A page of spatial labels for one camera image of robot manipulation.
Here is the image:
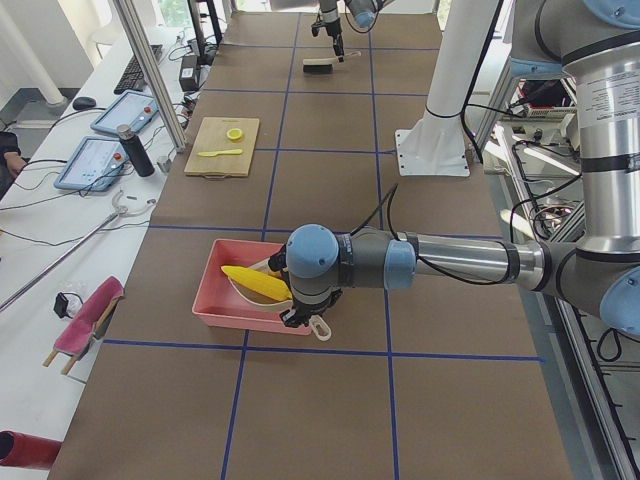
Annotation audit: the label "black keyboard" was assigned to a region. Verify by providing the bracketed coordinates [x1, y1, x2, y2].
[113, 56, 147, 95]

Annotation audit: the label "bamboo cutting board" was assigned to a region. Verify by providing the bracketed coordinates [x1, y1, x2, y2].
[184, 117, 260, 178]

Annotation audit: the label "beige hand brush black bristles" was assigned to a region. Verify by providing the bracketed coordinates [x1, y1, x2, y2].
[303, 51, 362, 75]

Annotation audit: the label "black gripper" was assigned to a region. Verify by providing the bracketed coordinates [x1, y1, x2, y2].
[311, 12, 344, 58]
[268, 245, 343, 328]

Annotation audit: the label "seated person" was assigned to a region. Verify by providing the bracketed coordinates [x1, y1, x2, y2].
[0, 131, 27, 198]

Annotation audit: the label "yellow plastic toy knife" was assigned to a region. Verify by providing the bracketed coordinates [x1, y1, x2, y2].
[197, 149, 244, 158]

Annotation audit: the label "far blue teach pendant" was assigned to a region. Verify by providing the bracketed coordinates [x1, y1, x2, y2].
[90, 90, 159, 136]

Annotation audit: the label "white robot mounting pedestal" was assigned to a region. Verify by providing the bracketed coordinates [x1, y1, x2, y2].
[395, 0, 503, 177]

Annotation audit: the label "red cylinder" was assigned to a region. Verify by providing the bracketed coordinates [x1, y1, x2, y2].
[1, 430, 62, 470]

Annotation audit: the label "black water bottle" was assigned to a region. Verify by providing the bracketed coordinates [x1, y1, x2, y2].
[116, 124, 155, 177]

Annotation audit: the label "black computer mouse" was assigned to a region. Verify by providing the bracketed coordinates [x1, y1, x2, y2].
[72, 96, 97, 111]

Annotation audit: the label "blue teach pendant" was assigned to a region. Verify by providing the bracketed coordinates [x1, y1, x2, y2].
[54, 136, 129, 192]
[90, 90, 159, 136]

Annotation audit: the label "pink plastic bin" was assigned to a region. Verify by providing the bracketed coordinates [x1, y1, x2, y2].
[192, 238, 312, 336]

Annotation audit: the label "yellow lemon slice toy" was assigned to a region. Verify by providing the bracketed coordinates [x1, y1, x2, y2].
[226, 128, 244, 142]

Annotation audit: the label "black power adapter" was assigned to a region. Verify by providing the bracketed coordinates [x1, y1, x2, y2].
[179, 54, 201, 92]

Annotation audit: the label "near blue teach pendant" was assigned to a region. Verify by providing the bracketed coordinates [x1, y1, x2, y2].
[54, 136, 129, 192]

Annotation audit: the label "beige plastic dustpan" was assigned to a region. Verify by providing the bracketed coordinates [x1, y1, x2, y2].
[227, 254, 333, 343]

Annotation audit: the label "aluminium frame post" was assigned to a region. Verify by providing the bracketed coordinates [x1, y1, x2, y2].
[114, 0, 186, 153]

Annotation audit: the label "yellow toy corn cob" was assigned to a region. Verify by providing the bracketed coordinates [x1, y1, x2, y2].
[221, 265, 292, 302]

